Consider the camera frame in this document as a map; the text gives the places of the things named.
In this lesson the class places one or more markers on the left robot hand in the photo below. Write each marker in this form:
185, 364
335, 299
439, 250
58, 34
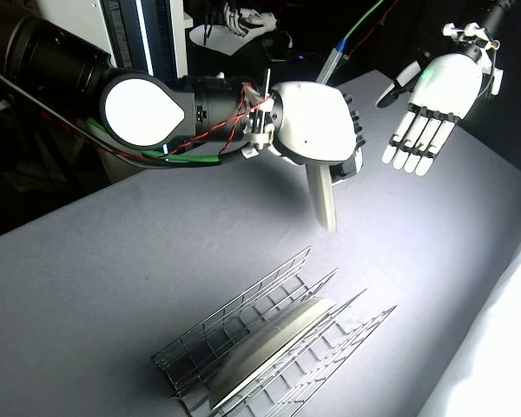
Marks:
447, 87

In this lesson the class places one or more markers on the white paper sheet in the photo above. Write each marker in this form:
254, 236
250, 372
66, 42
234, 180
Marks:
217, 39

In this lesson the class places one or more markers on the grey metal bar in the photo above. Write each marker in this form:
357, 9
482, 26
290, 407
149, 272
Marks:
330, 65

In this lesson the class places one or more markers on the spare white robot hand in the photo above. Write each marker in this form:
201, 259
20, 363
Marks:
249, 19

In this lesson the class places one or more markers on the white plate with leaf print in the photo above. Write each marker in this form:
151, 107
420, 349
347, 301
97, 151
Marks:
323, 200
265, 347

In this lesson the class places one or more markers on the black flat device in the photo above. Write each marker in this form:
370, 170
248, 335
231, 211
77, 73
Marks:
278, 48

